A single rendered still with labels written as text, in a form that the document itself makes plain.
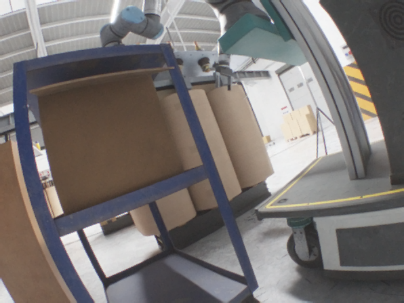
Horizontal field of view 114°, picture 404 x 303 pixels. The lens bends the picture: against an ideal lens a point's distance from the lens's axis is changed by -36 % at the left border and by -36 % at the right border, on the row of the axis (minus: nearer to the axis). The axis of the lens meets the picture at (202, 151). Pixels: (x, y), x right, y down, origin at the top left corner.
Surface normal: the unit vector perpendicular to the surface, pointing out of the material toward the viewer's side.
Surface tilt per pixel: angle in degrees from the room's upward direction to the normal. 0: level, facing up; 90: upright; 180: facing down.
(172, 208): 90
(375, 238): 90
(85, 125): 90
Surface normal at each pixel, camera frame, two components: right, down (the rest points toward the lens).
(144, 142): 0.51, -0.22
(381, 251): -0.76, 0.26
